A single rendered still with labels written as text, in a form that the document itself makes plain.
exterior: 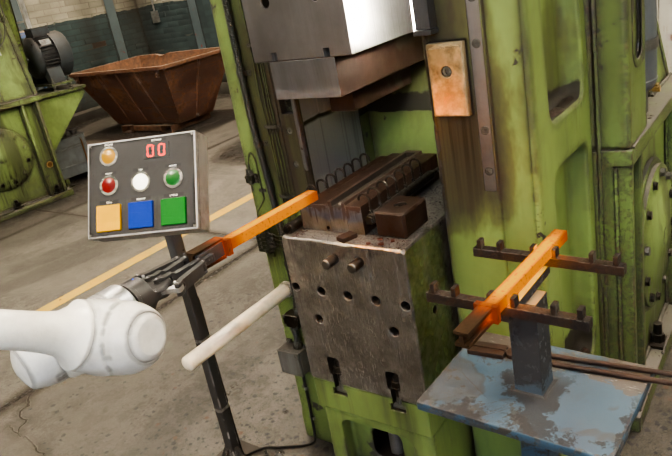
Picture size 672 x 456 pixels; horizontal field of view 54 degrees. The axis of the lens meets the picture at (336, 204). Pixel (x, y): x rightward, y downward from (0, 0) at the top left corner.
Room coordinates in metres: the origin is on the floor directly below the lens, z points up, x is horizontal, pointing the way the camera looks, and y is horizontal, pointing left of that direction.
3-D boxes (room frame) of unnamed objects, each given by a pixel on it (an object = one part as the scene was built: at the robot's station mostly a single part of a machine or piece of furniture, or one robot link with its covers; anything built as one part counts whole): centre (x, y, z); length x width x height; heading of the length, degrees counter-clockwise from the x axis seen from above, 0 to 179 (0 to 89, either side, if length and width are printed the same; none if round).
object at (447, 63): (1.50, -0.31, 1.27); 0.09 x 0.02 x 0.17; 52
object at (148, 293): (1.11, 0.37, 1.06); 0.09 x 0.08 x 0.07; 141
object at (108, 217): (1.78, 0.64, 1.01); 0.07 x 0.05 x 0.07; 77
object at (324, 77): (1.76, -0.11, 1.32); 0.42 x 0.20 x 0.10; 142
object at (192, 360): (1.74, 0.35, 0.62); 0.44 x 0.05 x 0.05; 142
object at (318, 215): (1.76, -0.11, 0.96); 0.42 x 0.20 x 0.09; 142
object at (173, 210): (1.73, 0.44, 1.01); 0.07 x 0.05 x 0.07; 77
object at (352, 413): (1.73, -0.16, 0.23); 0.55 x 0.37 x 0.47; 142
